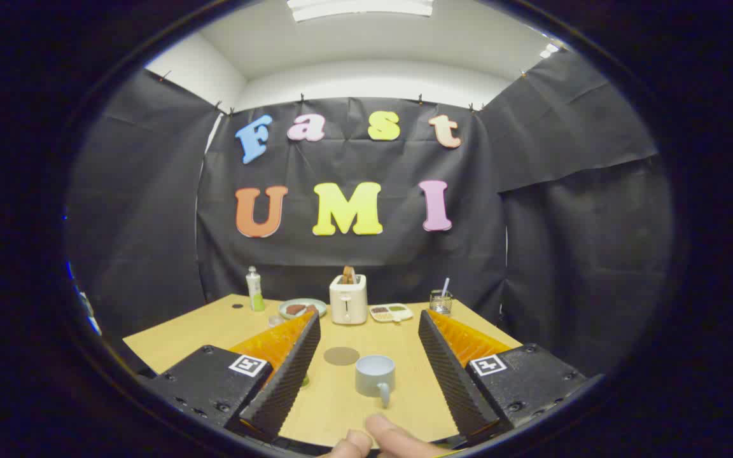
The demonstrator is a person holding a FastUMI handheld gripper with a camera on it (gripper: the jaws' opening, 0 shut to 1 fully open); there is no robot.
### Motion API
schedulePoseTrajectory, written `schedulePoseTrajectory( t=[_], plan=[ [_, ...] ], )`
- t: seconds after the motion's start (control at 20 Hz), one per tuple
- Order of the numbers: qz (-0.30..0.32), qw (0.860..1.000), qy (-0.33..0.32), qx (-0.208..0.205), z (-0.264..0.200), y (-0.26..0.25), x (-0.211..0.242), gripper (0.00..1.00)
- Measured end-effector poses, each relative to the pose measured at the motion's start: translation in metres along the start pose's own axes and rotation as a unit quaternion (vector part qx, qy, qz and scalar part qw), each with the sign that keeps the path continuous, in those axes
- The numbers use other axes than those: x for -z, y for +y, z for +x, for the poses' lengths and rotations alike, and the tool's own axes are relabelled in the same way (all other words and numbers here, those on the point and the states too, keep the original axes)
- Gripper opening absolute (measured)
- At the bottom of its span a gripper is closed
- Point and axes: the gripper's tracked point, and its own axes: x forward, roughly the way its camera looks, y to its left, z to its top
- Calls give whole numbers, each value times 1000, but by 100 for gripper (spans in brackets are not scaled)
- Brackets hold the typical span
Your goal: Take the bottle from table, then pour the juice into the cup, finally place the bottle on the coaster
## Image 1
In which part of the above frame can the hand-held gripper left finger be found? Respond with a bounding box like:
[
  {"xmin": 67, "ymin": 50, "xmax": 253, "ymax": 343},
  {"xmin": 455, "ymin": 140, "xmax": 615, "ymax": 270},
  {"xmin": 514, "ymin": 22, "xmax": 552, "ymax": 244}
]
[{"xmin": 144, "ymin": 310, "xmax": 321, "ymax": 444}]

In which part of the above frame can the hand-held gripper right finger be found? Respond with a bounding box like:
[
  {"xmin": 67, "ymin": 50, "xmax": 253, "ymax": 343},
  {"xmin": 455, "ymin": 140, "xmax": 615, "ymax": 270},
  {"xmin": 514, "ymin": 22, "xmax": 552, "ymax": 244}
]
[{"xmin": 417, "ymin": 309, "xmax": 590, "ymax": 449}]

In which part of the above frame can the round brown coaster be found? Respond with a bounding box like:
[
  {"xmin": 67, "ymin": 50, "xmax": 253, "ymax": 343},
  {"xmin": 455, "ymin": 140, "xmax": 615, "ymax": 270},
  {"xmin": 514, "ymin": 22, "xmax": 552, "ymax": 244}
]
[{"xmin": 323, "ymin": 347, "xmax": 361, "ymax": 366}]

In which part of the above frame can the light blue cup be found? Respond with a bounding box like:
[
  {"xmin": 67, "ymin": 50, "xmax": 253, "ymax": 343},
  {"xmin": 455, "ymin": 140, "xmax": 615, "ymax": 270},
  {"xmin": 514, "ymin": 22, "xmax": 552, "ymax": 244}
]
[{"xmin": 355, "ymin": 355, "xmax": 396, "ymax": 408}]

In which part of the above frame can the white green tube bottle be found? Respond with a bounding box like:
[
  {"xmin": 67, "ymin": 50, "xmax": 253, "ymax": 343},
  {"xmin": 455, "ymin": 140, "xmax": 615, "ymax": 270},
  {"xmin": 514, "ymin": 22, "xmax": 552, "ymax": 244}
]
[{"xmin": 246, "ymin": 266, "xmax": 266, "ymax": 312}]

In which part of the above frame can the wooden table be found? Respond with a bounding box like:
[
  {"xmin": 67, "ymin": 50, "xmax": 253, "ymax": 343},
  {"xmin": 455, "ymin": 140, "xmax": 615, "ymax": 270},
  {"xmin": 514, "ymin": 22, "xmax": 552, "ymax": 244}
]
[{"xmin": 123, "ymin": 294, "xmax": 524, "ymax": 449}]

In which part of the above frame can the pale green plate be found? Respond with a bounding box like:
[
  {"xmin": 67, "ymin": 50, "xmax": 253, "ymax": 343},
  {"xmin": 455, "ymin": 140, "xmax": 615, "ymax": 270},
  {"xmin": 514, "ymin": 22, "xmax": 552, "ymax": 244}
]
[{"xmin": 278, "ymin": 298, "xmax": 328, "ymax": 320}]

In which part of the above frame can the white divided snack tray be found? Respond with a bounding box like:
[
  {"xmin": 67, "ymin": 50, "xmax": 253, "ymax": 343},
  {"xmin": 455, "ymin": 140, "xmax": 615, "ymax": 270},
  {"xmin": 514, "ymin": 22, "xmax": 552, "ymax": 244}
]
[{"xmin": 369, "ymin": 303, "xmax": 414, "ymax": 323}]

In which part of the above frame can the white toaster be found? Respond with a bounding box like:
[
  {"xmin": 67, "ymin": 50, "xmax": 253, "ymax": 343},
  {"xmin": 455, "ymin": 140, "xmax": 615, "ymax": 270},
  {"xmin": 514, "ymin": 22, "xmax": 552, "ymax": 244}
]
[{"xmin": 330, "ymin": 274, "xmax": 368, "ymax": 326}]

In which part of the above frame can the long ceiling light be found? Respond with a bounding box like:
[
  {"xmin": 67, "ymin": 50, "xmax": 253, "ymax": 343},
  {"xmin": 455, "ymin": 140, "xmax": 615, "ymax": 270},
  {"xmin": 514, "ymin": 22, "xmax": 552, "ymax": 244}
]
[{"xmin": 287, "ymin": 0, "xmax": 434, "ymax": 23}]

